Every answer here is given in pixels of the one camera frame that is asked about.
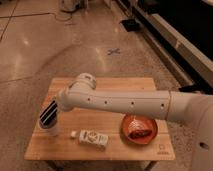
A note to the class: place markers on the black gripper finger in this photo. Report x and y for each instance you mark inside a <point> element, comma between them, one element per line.
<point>51,114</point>
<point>42,116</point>

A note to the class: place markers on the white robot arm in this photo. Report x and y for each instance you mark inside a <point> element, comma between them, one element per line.
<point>192,109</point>

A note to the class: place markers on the white ceramic cup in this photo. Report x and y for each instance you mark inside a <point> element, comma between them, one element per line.
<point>49,127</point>

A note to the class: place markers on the wooden table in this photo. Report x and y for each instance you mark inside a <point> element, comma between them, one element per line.
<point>44,147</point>

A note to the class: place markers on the white milk carton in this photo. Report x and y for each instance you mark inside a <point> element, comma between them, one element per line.
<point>90,137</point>

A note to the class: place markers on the orange bowl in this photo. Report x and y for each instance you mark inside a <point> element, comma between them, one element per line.
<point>151,123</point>

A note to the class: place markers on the red food in bowl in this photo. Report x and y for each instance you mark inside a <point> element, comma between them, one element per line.
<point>138,130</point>

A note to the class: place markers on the black floor mat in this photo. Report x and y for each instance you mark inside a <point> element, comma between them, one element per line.
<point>130,25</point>

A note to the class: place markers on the white base with cables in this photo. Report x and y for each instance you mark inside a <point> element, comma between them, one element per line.
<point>72,5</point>

